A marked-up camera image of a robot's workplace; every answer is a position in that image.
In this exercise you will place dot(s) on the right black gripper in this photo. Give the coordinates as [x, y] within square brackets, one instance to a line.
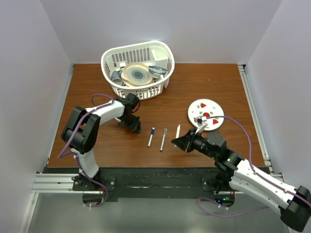
[189, 138]

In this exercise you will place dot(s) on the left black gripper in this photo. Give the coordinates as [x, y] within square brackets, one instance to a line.
[135, 126]

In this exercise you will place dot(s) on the white green-tip pen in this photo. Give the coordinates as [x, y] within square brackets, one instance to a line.
[178, 131]

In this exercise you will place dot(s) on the white thin pen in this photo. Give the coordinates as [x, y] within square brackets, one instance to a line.
[150, 141]

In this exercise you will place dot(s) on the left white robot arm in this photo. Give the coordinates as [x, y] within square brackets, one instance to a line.
[81, 130]

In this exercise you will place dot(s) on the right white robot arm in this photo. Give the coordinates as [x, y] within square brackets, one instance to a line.
[293, 204]

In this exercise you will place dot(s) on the watermelon pattern round plate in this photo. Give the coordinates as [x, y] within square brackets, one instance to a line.
[206, 108]

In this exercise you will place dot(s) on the grey-white mug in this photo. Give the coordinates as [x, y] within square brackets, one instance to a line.
[116, 78]

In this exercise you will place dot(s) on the beige blue-centred plate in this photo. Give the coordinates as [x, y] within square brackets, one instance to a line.
[136, 74]

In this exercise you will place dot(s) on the blue patterned white bowl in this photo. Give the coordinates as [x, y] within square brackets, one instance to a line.
[157, 72]

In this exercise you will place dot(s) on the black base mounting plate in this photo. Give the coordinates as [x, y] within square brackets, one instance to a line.
[152, 182]

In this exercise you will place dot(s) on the white plastic dish basket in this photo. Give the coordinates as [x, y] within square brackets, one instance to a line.
[151, 53]

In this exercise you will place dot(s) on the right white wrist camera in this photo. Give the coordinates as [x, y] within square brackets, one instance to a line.
[202, 123]

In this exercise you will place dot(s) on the aluminium frame rail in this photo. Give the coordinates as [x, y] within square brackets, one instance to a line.
[255, 119]

